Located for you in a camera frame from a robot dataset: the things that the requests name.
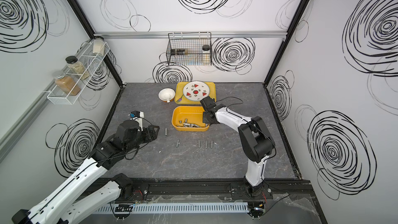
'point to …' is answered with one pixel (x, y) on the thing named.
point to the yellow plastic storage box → (188, 118)
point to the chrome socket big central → (190, 125)
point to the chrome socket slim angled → (206, 143)
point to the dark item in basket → (177, 52)
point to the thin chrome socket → (177, 144)
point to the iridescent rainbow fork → (179, 100)
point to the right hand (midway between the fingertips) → (209, 118)
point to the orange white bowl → (166, 95)
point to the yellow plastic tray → (179, 88)
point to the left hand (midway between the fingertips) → (155, 128)
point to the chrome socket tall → (166, 131)
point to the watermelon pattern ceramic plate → (196, 90)
